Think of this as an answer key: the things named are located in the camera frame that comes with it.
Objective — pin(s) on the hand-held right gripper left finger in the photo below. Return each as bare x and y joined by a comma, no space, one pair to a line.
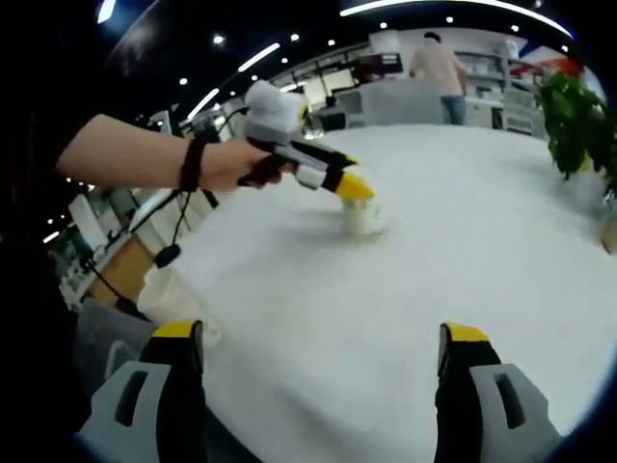
178,410

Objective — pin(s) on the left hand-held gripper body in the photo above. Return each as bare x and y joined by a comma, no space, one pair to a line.
275,116

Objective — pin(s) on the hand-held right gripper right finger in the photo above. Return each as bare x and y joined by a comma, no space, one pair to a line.
458,410

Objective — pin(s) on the white paper cup green print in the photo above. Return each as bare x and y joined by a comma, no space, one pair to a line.
169,299
361,222

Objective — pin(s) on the person's left hand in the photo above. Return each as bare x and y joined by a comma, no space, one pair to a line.
222,166

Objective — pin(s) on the white mesh office chair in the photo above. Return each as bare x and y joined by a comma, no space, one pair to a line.
519,113
351,108

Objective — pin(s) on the ceiling light bars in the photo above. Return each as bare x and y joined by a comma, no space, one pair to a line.
259,57

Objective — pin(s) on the grey desk partition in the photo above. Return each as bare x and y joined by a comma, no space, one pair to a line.
402,103

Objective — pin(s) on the ceiling spot lights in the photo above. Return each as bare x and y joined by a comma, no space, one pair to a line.
218,39

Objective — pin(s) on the white table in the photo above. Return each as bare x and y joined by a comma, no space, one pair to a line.
385,299

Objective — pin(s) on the wooden cabinet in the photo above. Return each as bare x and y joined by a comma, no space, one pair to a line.
123,275

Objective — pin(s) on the person's dark clothing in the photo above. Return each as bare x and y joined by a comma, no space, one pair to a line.
43,347

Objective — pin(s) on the curved ceiling light strip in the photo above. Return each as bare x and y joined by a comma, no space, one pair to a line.
458,4

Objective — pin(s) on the green potted plant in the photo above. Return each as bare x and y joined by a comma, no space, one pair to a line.
573,125

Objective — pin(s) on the dark wall screen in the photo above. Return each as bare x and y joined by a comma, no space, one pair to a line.
386,66

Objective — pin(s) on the white wall shelf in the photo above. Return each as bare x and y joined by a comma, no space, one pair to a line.
487,72

